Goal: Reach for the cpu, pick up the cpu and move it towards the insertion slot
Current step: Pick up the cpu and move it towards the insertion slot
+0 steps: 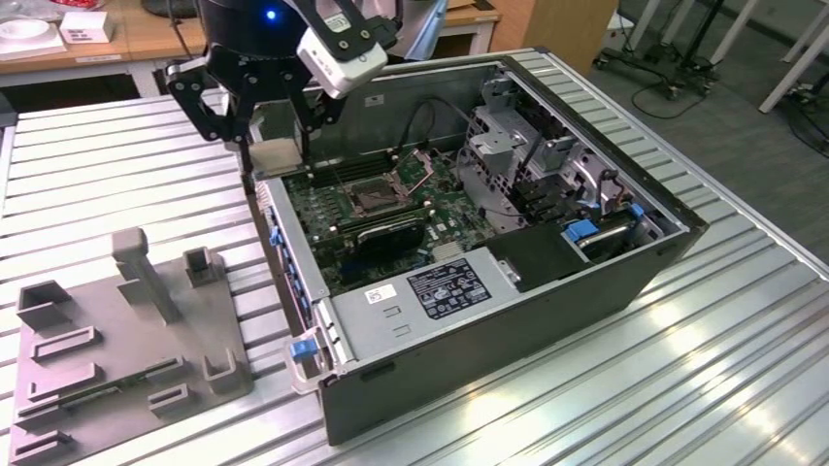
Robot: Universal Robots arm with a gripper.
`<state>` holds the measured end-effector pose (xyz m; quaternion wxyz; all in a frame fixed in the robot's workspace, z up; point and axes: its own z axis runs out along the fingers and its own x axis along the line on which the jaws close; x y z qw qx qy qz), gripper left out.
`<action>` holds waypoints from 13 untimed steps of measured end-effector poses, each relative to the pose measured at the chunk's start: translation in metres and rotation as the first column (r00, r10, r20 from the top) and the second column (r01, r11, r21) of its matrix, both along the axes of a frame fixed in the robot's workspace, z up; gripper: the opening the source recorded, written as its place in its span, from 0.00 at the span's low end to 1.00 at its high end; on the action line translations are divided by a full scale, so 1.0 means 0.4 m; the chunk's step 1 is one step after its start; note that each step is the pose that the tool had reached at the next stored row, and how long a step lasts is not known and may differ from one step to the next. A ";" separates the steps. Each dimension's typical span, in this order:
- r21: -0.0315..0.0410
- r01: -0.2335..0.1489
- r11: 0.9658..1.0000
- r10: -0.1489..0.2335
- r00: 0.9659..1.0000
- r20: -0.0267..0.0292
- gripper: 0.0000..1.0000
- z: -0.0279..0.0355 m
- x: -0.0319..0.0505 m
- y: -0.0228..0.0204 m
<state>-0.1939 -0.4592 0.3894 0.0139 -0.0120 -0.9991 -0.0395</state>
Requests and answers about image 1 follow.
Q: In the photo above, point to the wooden desk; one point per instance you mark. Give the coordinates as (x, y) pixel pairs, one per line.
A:
(129, 48)

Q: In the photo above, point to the blue disk carrier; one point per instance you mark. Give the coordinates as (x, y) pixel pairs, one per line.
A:
(579, 232)

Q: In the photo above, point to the wooden cabinet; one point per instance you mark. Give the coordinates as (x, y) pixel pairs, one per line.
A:
(563, 29)

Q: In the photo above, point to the white bowl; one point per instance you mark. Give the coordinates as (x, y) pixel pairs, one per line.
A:
(22, 30)

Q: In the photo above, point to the green motherboard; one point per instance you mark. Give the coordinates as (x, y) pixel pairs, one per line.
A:
(452, 213)

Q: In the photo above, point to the small blue clip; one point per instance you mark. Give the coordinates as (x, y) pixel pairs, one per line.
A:
(634, 212)

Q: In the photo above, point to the black open PC case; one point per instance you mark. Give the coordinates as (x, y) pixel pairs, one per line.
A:
(518, 340)

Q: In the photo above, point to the black wheeled stand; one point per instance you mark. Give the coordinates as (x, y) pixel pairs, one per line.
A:
(695, 34)

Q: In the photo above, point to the black monitor foot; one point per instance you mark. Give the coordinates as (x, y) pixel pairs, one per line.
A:
(168, 7)

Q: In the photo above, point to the silver power supply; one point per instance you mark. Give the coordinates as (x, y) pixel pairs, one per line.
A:
(413, 315)

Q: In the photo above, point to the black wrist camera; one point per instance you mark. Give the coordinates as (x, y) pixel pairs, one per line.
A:
(381, 31)

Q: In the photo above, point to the red small items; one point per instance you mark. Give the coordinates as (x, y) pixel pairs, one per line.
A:
(73, 2)

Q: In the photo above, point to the white cardboard box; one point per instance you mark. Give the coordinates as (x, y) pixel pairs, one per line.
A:
(84, 26)

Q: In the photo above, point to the black RAM slot bank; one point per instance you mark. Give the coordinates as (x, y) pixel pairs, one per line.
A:
(381, 224)
(352, 167)

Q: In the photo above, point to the black graphics card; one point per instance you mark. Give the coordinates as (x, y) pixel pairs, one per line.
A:
(388, 240)

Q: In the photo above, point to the silver green CPU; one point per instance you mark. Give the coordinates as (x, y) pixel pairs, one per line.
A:
(275, 157)

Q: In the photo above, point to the small silver heatsink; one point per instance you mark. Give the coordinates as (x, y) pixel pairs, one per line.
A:
(447, 250)

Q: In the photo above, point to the black plastic shroud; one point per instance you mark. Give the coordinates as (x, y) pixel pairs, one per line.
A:
(531, 257)

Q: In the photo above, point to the blue case latch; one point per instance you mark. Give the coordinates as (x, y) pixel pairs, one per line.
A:
(301, 350)

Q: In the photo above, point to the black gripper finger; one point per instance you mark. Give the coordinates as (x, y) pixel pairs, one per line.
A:
(317, 109)
(193, 102)

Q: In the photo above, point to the CPU socket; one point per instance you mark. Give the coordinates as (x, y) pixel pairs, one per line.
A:
(375, 196)

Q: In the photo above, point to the grey metal disk bay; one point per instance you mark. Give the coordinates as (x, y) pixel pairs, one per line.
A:
(497, 145)

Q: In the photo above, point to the white table legs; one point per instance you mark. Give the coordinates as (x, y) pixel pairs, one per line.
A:
(795, 73)

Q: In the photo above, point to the grey plastic parts rack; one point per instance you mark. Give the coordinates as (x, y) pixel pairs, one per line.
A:
(129, 330)

